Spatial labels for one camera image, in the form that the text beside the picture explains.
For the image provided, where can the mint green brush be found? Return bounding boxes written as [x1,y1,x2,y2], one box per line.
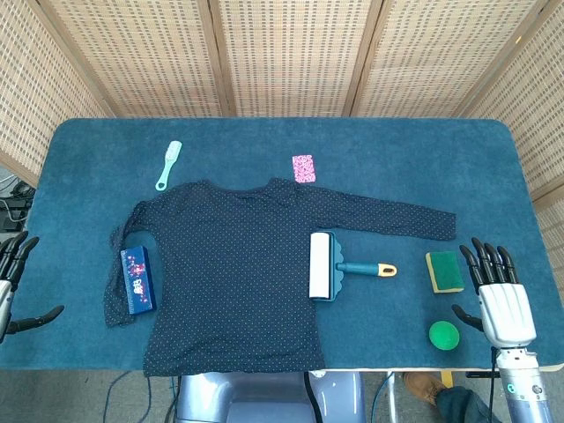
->
[154,140,183,192]

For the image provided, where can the black cable on base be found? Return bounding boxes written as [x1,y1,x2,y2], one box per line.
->
[302,372,328,423]

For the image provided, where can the blue printed carton box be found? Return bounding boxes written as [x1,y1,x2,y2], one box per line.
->
[120,245,158,315]

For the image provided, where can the woven bamboo screen panel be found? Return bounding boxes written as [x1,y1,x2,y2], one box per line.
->
[197,0,384,119]
[462,0,564,309]
[26,0,237,119]
[0,0,114,186]
[343,0,552,119]

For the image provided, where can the navy polka dot shirt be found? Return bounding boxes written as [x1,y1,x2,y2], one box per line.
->
[103,177,457,378]

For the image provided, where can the brown shoe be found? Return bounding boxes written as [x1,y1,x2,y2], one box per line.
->
[404,372,449,407]

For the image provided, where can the white teal lint roller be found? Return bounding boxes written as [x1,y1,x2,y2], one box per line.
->
[308,232,398,304]

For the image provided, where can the green yellow sponge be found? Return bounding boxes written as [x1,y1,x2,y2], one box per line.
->
[425,250,465,294]

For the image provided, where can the thin blue cable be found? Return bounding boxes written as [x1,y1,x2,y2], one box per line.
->
[368,371,396,423]

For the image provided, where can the black cable bundle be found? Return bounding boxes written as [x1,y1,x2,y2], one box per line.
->
[0,174,37,234]

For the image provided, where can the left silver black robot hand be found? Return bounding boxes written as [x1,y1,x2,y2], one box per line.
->
[0,231,65,345]

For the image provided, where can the blue carpet table cover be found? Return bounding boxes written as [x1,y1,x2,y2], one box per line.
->
[0,116,564,372]

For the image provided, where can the pink patterned card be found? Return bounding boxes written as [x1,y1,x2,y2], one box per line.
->
[292,154,318,184]

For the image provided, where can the silver-blue robot base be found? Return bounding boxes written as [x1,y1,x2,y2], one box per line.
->
[175,369,367,423]

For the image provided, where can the green ball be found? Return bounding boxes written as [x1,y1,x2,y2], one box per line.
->
[428,321,461,351]

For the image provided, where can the blue jeans leg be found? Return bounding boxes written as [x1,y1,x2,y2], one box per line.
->
[435,386,502,423]

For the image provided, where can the blue floor cable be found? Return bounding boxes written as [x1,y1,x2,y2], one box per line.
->
[101,369,153,423]

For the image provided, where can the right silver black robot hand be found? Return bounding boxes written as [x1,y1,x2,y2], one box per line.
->
[451,237,538,349]

